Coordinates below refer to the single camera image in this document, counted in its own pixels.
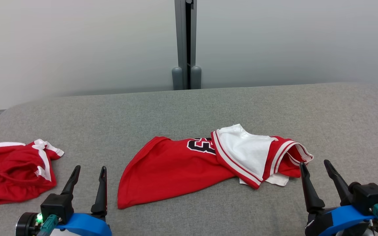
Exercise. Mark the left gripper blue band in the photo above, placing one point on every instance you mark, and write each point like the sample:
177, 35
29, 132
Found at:
84, 226

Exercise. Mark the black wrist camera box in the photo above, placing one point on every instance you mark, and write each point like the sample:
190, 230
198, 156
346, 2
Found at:
57, 206
369, 196

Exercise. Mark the grey cylinder post foot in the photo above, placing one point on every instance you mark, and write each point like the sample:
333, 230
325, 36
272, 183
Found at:
196, 78
177, 78

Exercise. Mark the red basketball jersey white trim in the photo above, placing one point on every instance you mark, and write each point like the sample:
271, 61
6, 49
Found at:
172, 167

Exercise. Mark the red shorts white stripe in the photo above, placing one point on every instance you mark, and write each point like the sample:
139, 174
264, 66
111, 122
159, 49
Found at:
8, 170

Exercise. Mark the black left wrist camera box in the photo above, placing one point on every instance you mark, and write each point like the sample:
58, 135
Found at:
57, 206

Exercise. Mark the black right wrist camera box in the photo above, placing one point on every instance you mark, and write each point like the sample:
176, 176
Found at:
369, 196

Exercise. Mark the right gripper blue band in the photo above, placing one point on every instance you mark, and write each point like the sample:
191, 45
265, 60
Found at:
340, 219

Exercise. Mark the grey partition post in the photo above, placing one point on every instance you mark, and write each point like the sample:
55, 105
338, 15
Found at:
181, 32

